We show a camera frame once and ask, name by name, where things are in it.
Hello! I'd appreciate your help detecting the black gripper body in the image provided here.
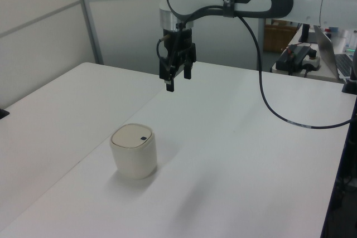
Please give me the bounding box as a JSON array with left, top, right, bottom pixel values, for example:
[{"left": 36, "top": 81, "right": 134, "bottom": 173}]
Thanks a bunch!
[{"left": 162, "top": 27, "right": 196, "bottom": 68}]

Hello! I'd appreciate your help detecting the beige trash can lid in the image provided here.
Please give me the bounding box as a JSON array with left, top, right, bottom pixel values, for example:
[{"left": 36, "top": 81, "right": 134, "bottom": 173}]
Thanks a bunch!
[{"left": 111, "top": 124, "right": 153, "bottom": 149}]

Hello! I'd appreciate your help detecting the small white trash can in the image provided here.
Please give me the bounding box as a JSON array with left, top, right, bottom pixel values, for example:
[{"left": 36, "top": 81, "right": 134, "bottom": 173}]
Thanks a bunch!
[{"left": 109, "top": 123, "right": 158, "bottom": 181}]

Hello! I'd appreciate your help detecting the silver open laptop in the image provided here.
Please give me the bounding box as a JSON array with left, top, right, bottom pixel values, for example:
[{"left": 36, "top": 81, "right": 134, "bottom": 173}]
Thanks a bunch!
[{"left": 313, "top": 24, "right": 357, "bottom": 80}]

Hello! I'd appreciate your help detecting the brown cardboard box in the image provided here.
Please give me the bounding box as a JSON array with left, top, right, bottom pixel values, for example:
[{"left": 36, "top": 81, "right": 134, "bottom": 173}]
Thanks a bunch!
[{"left": 263, "top": 20, "right": 298, "bottom": 52}]

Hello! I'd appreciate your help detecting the black control box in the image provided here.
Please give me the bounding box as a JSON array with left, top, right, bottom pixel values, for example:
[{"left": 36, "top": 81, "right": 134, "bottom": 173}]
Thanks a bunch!
[{"left": 275, "top": 43, "right": 319, "bottom": 72}]

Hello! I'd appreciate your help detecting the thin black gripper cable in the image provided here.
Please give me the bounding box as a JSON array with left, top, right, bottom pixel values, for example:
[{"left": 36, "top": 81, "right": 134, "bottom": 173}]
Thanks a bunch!
[{"left": 156, "top": 36, "right": 171, "bottom": 64}]

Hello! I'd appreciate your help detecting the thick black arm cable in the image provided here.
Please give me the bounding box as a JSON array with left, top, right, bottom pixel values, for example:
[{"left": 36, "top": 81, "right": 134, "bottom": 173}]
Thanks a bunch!
[{"left": 178, "top": 5, "right": 353, "bottom": 129}]

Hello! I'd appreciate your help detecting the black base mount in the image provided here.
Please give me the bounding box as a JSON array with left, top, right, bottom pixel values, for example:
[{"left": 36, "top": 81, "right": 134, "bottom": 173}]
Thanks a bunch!
[{"left": 341, "top": 78, "right": 357, "bottom": 95}]

